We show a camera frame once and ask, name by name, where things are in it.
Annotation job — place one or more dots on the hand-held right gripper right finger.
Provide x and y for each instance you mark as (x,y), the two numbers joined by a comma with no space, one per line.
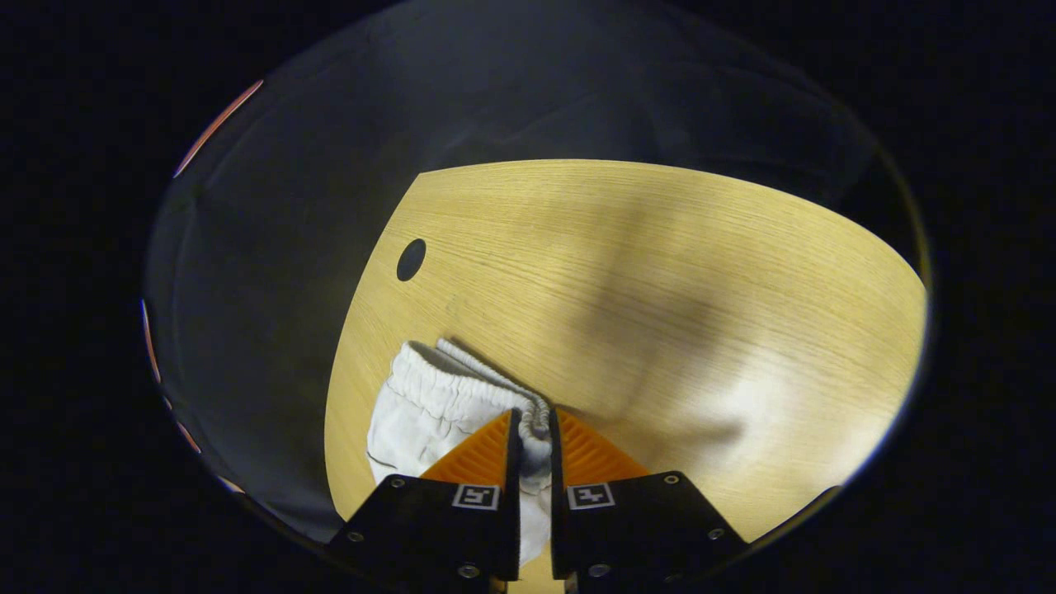
(558,528)

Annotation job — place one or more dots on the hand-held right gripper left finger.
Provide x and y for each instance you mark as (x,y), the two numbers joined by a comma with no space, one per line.
(513,511)

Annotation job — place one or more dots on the white jeans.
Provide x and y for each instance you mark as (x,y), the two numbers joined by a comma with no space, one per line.
(429,412)

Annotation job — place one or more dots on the black backdrop cloth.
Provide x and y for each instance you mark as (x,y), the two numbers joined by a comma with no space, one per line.
(264,289)

